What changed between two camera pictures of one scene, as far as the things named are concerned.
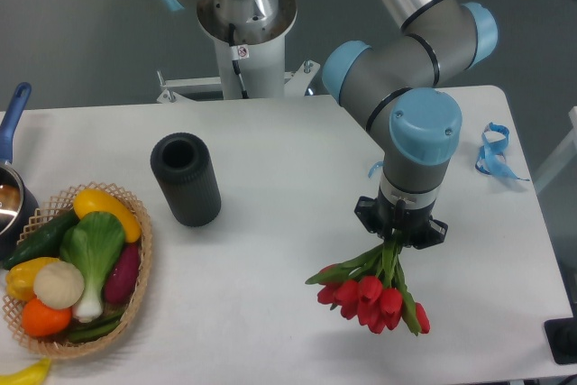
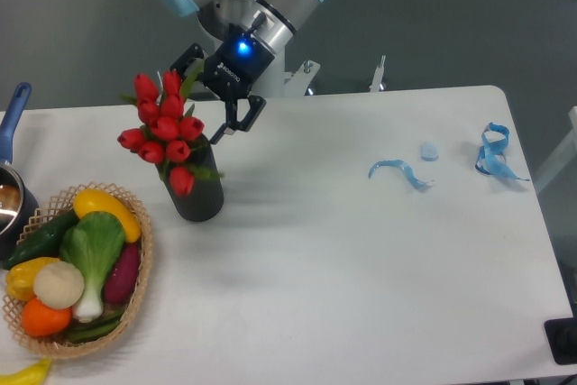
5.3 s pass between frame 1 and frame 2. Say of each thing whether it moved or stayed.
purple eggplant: stayed
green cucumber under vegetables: stayed
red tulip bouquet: moved
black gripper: moved
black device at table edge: stayed
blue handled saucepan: stayed
